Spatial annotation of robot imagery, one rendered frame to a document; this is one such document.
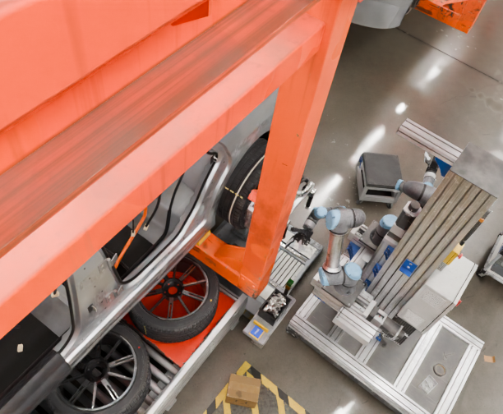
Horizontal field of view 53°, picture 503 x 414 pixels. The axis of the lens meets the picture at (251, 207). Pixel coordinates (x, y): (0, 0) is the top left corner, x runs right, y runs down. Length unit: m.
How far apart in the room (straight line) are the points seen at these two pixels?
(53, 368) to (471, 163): 2.38
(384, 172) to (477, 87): 2.34
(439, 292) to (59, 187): 2.52
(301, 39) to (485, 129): 4.65
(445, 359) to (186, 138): 3.19
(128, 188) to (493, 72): 6.20
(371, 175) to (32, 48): 4.34
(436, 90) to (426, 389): 3.64
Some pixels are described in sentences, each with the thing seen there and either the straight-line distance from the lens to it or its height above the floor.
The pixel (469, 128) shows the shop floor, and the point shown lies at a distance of 6.13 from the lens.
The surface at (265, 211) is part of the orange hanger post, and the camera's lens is 2.69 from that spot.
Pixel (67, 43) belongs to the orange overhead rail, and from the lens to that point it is 0.46.
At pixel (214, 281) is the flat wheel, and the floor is 0.50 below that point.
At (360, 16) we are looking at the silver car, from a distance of 5.46.
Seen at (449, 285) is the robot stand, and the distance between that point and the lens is 3.17.
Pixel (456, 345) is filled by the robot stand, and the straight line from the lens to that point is 4.26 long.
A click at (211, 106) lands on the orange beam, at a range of 1.45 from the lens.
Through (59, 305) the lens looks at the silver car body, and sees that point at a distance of 3.30.
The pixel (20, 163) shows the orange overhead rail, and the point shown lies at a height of 3.00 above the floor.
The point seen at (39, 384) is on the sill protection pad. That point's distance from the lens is 2.99.
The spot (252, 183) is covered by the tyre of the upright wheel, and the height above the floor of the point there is 1.12.
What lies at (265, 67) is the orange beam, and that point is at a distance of 1.60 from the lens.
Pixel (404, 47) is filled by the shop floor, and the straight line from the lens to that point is 6.88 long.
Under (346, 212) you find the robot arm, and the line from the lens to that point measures 2.95.
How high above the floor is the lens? 3.73
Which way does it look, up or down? 54 degrees down
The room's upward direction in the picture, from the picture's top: 11 degrees clockwise
